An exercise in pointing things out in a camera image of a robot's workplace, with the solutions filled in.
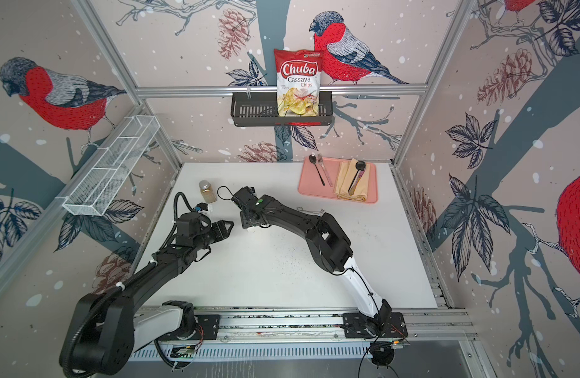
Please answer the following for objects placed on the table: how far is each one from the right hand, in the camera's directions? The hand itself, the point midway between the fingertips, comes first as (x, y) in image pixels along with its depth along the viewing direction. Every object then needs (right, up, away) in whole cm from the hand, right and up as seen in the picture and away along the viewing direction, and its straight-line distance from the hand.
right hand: (251, 219), depth 94 cm
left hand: (-6, +1, -6) cm, 9 cm away
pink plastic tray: (+29, +18, +22) cm, 41 cm away
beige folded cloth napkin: (+43, +19, +21) cm, 52 cm away
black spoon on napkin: (+52, +23, +24) cm, 62 cm away
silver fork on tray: (+32, +26, +28) cm, 50 cm away
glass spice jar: (-20, +11, +7) cm, 24 cm away
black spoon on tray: (+28, +27, +28) cm, 48 cm away
